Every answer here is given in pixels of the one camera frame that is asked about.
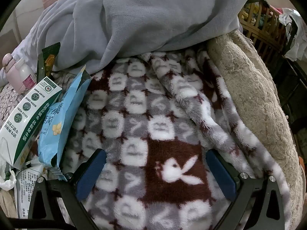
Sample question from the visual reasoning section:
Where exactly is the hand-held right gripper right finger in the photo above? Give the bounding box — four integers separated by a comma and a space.
206, 149, 288, 230

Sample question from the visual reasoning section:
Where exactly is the white plastic bag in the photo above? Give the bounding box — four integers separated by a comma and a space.
278, 8, 307, 61

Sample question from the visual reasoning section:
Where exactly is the grey-blue duvet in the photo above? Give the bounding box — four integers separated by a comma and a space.
23, 0, 251, 76

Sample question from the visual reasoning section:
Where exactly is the white green milk carton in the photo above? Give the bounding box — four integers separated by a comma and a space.
0, 76, 63, 170

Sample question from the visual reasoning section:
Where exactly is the pink bottle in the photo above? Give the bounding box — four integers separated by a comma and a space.
2, 53, 24, 94

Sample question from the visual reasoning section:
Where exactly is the green snack packet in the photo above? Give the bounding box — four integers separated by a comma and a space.
36, 42, 60, 82

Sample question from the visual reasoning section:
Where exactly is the cream plush toy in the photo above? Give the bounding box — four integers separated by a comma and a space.
0, 163, 17, 191

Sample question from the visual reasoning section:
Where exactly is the wooden crib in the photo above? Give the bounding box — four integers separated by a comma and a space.
239, 0, 292, 53

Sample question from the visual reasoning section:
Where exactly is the white pink-label pill bottle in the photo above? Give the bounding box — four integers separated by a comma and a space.
15, 57, 37, 90

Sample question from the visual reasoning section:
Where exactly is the white printed wrapper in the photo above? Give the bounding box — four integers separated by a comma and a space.
14, 165, 48, 219

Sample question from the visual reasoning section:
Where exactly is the rabbit print fleece blanket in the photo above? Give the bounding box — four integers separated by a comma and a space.
0, 48, 299, 230

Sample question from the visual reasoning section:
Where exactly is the large blue snack packet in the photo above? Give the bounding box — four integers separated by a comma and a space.
38, 65, 92, 181

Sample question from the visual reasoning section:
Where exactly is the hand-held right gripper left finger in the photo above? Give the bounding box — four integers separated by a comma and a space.
27, 149, 107, 230

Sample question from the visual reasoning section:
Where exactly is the beige fluffy mattress pad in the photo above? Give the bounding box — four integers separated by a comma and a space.
207, 31, 307, 197

